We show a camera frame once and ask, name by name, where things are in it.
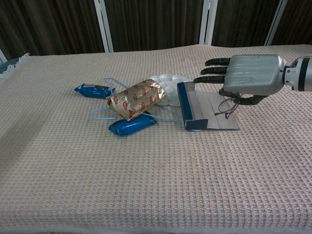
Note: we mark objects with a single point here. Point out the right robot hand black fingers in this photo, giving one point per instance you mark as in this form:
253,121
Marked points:
253,73

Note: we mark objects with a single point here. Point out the wire-rimmed eyeglasses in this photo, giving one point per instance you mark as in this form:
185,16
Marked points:
220,105

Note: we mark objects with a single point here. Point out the grey blue-edged box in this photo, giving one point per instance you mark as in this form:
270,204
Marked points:
186,107

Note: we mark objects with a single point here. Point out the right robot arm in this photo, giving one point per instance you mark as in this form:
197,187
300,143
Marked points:
299,74

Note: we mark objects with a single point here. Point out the white flower paint palette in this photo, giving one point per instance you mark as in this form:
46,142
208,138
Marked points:
170,92

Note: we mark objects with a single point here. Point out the gold foil snack bag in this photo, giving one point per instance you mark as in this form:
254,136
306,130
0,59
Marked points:
136,98

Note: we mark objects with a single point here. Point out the plain blue snack pack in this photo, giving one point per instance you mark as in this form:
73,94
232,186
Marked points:
131,125

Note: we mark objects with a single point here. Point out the beige waffle tablecloth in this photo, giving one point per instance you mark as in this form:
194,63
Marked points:
146,175

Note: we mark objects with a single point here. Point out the blue cookie pack with picture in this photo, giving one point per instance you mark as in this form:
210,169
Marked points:
91,91

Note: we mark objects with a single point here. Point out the blue table pad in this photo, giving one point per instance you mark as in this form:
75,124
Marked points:
8,64

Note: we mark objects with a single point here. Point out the white frame post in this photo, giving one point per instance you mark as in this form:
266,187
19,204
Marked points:
2,57
208,22
275,22
103,24

